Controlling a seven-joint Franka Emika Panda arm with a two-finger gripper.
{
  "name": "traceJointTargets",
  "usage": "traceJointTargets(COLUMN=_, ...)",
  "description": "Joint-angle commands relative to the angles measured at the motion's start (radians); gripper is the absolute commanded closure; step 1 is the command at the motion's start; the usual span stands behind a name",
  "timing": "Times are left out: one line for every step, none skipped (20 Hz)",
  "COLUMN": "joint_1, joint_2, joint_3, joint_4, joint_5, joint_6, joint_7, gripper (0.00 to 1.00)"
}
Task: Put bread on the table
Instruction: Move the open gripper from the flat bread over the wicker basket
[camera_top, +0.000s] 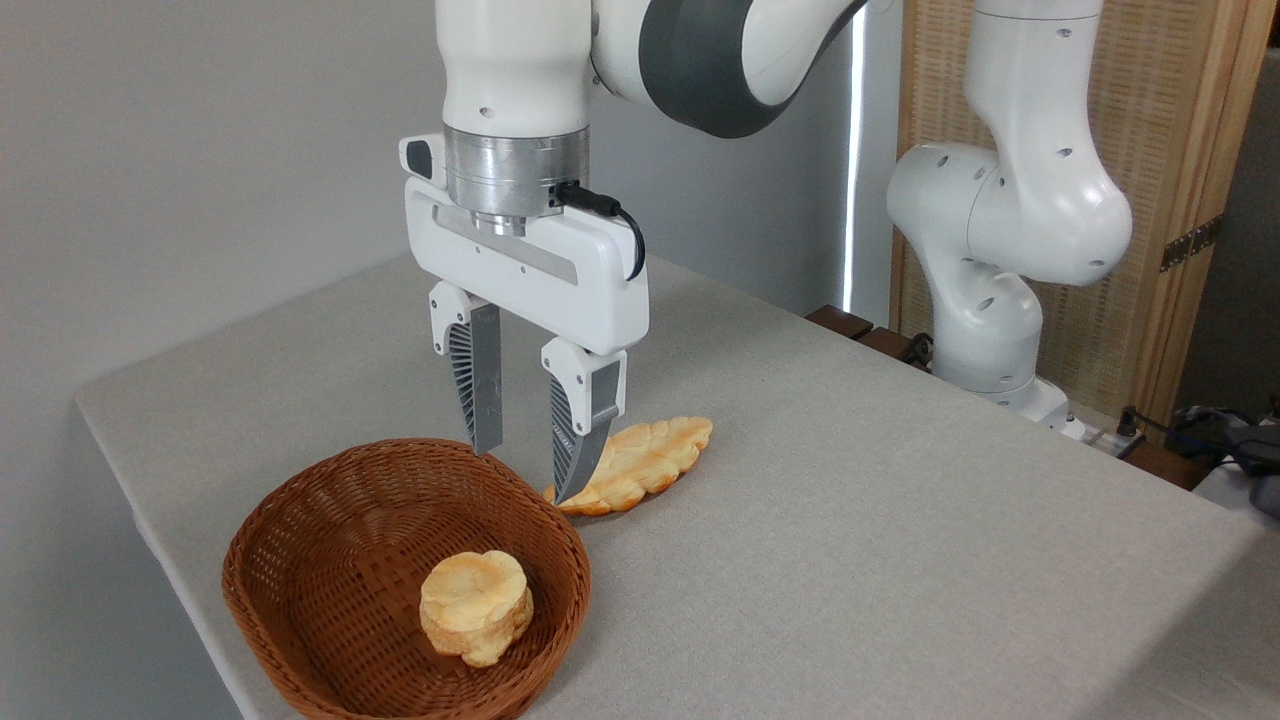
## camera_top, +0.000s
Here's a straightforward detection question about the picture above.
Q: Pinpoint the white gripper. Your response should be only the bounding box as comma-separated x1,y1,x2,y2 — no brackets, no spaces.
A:
404,178,650,507

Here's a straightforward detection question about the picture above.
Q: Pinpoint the round bread roll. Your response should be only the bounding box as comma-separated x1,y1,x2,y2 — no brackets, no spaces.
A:
419,550,535,669

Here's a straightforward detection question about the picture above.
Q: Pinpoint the long braided bread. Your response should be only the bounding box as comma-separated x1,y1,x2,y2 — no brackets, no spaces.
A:
543,416,715,517

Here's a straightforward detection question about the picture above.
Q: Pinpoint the brown wicker basket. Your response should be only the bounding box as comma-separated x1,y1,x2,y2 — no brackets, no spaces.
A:
221,438,592,720

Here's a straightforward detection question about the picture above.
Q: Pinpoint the dark brown wooden slat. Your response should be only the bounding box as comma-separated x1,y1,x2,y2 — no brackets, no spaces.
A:
857,326,934,373
805,304,876,342

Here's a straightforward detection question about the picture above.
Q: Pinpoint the metal screen hinge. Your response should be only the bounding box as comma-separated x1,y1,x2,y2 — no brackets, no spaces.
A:
1160,214,1224,273

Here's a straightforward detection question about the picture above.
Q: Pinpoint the wooden rattan folding screen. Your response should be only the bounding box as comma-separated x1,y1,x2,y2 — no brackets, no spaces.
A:
890,0,1280,433

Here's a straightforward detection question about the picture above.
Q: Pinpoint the dark grey bag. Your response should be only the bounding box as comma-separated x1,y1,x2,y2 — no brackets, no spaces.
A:
1168,404,1280,518

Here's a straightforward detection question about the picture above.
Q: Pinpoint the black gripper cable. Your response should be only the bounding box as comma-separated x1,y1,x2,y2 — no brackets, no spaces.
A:
553,181,647,283

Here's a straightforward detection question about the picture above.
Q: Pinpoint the black power cable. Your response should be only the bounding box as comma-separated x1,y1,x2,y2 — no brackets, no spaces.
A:
1114,404,1280,453

